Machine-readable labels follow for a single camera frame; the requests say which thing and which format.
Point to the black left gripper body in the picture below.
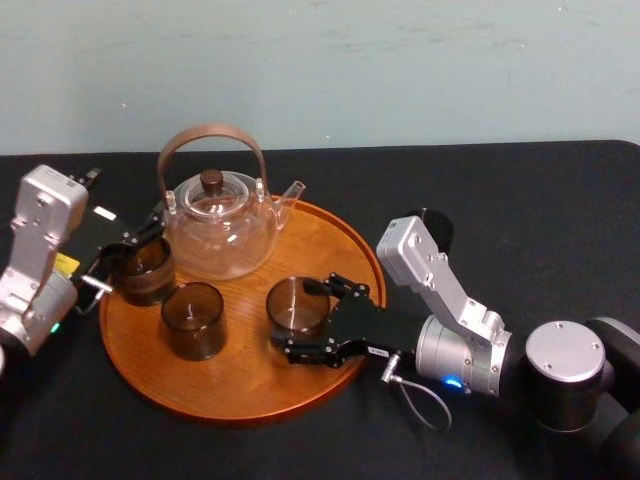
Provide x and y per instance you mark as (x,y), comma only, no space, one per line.
(97,235)

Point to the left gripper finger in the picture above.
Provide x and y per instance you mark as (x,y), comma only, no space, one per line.
(107,262)
(150,225)

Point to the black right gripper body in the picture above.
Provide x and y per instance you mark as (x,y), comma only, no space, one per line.
(375,327)

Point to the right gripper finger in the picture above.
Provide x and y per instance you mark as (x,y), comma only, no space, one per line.
(347,290)
(315,354)

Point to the smoky glass with wooden sleeve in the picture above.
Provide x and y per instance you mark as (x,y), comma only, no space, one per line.
(150,280)

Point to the plain smoky glass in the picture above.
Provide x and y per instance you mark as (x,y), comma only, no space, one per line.
(295,310)
(192,325)

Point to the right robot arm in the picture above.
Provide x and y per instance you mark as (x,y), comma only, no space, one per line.
(565,370)

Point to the round wooden tray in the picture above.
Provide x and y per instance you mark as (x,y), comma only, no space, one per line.
(310,250)

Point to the glass lid with wooden knob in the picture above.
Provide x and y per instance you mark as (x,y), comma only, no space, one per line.
(211,197)

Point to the black tablecloth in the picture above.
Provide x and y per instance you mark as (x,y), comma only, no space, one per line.
(500,180)

